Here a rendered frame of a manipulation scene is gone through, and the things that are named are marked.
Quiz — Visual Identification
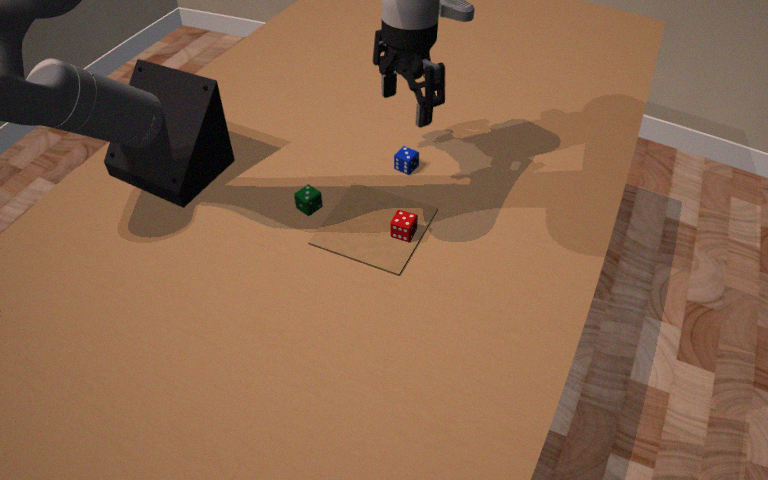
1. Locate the green die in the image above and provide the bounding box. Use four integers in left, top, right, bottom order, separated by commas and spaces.
294, 185, 323, 216

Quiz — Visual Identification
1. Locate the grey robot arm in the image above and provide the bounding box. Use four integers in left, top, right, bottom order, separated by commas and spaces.
0, 0, 475, 148

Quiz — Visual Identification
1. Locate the red die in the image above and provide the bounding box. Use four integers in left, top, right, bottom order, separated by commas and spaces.
390, 210, 418, 242

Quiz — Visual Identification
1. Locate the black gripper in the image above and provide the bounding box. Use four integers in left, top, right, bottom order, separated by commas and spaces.
373, 20, 445, 128

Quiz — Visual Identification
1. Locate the blue die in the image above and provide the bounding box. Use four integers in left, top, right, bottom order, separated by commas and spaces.
394, 146, 419, 175

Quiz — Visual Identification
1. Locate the tan square mat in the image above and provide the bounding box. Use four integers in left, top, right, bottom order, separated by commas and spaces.
308, 183, 438, 276

